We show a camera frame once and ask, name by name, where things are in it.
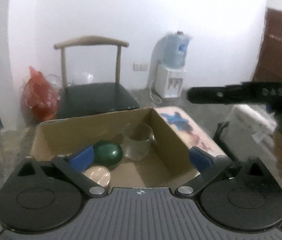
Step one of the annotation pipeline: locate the round gold lidded tin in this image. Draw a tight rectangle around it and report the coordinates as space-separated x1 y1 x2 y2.
83 166 111 188

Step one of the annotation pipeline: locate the dark green glossy ball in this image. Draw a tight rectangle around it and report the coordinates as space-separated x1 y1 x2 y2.
93 140 124 167

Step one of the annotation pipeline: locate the clear glass cup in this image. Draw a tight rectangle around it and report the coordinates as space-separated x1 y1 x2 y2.
122 123 154 161

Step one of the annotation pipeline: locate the grey folded blanket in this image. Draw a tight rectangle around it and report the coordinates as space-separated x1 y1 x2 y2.
224 104 282 181

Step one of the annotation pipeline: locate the colourful patterned floor mat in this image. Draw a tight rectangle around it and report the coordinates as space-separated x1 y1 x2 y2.
155 106 226 157

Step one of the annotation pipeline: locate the brown wooden door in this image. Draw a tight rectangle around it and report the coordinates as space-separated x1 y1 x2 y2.
252 8 282 82

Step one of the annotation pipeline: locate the red plastic bag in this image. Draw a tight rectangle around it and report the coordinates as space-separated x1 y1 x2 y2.
21 66 59 122

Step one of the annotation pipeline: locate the brown cardboard box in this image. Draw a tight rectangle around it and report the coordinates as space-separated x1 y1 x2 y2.
31 108 198 189

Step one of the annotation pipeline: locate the clear plastic bag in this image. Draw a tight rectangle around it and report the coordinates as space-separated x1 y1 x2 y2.
46 72 94 89

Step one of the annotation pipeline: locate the white water dispenser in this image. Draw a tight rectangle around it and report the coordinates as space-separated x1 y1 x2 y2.
154 63 185 99

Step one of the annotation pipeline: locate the wooden chair black seat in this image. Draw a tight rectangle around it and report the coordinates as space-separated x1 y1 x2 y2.
53 35 141 119

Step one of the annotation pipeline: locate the blue water jug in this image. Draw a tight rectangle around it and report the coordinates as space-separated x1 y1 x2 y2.
163 31 192 69

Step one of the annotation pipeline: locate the white dispenser power cable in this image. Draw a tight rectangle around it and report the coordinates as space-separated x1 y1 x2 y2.
148 80 163 104

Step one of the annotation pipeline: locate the white wall socket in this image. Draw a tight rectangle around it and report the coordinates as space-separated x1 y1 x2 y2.
133 63 148 72

